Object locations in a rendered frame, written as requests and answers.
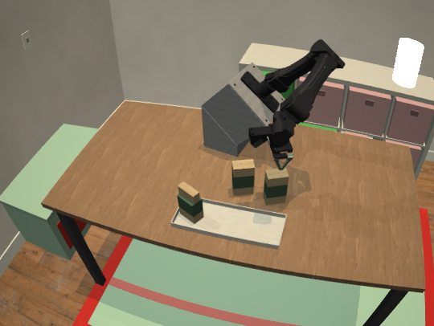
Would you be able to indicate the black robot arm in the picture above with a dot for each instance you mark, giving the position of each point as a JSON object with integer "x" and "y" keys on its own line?
{"x": 320, "y": 64}

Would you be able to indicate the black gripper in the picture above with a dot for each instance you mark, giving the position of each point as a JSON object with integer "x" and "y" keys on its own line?
{"x": 279, "y": 156}

